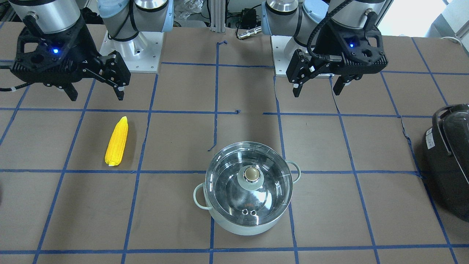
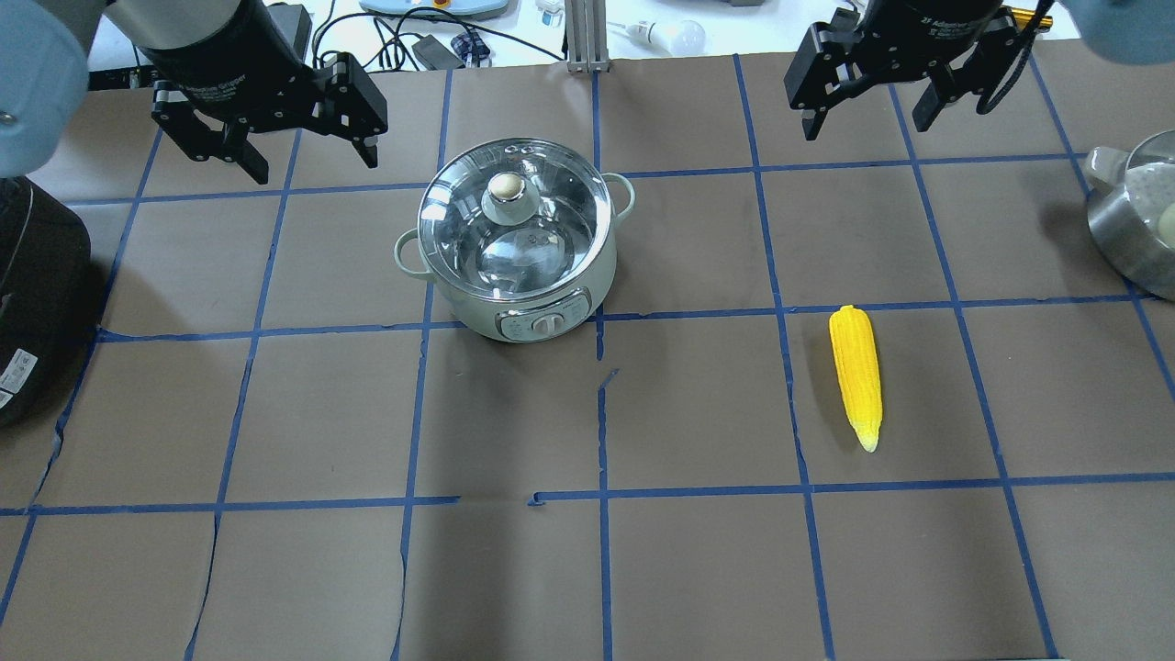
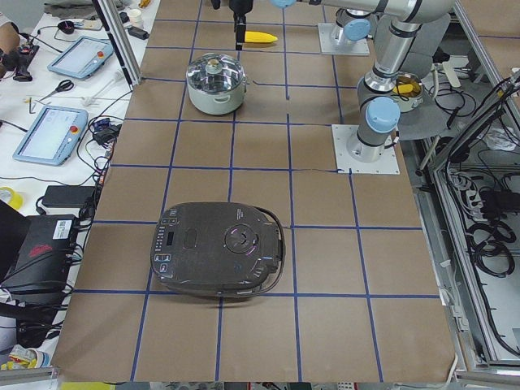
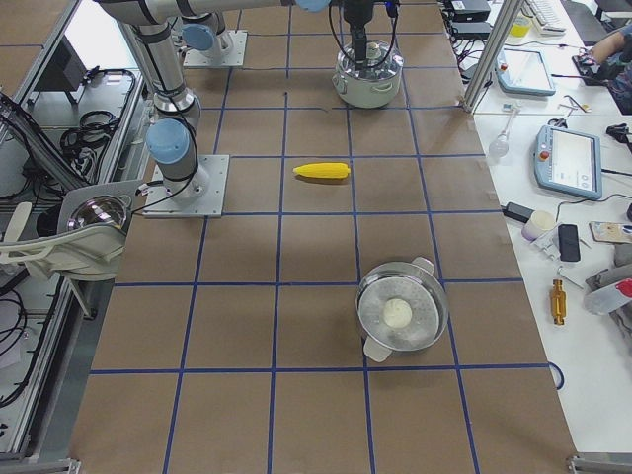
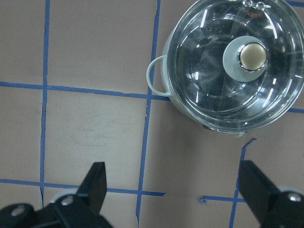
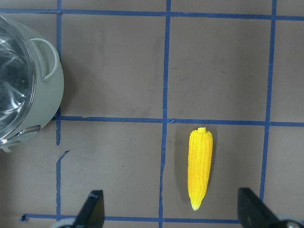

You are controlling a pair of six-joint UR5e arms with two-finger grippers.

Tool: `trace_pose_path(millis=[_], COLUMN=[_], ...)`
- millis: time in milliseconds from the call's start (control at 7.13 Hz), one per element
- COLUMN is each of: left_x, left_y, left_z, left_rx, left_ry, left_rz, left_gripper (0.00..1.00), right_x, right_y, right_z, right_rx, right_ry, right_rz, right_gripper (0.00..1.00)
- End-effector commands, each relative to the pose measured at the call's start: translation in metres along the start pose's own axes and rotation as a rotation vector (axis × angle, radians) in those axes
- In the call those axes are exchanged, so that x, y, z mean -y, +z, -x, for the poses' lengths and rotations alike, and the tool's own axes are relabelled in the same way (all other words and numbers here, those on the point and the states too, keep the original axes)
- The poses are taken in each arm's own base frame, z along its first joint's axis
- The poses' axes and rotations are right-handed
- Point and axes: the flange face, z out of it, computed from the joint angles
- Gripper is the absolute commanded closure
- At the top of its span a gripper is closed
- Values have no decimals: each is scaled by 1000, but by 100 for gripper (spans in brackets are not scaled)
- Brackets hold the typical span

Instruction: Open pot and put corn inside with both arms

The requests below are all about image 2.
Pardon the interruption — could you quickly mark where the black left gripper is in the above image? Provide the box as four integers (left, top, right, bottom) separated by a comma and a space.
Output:
137, 1, 387, 186

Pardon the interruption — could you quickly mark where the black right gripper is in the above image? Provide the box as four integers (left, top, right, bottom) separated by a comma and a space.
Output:
784, 1, 1023, 141

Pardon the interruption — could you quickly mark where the yellow corn cob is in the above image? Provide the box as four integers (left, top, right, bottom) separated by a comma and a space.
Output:
828, 305, 884, 454

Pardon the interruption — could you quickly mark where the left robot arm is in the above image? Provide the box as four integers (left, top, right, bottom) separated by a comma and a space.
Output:
1, 1, 389, 184

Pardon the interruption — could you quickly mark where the steel steamer pot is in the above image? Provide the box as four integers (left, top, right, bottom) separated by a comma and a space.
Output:
1082, 129, 1174, 301

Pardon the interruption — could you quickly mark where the pale green electric pot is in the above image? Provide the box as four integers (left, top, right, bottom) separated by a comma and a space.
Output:
394, 173, 637, 343

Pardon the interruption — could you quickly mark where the black power adapter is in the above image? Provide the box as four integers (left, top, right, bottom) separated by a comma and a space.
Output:
411, 35, 465, 70

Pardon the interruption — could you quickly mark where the white light bulb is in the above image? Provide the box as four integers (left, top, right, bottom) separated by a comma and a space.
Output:
622, 18, 709, 56

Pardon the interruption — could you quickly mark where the blue teach pendant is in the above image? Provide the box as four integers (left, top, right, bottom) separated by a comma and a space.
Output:
358, 0, 510, 21

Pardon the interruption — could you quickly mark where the black rice cooker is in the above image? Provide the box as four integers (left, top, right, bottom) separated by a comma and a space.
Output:
1, 176, 92, 427

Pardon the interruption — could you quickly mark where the aluminium frame post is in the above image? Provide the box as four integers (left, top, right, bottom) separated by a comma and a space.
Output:
564, 0, 611, 74

